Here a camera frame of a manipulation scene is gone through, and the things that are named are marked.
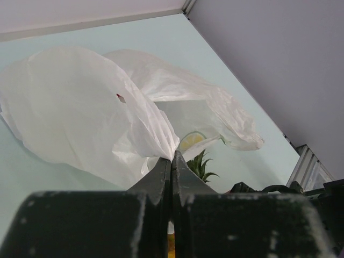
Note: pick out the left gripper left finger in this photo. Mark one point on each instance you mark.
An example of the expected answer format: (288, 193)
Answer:
(131, 223)

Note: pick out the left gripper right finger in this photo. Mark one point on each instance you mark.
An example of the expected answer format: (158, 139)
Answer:
(209, 224)

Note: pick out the white plastic bag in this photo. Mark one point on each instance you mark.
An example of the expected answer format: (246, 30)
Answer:
(113, 115)

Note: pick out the aluminium frame rail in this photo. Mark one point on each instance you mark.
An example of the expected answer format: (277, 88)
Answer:
(309, 172)

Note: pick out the fake pineapple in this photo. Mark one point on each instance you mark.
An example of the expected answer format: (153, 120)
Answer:
(198, 166)

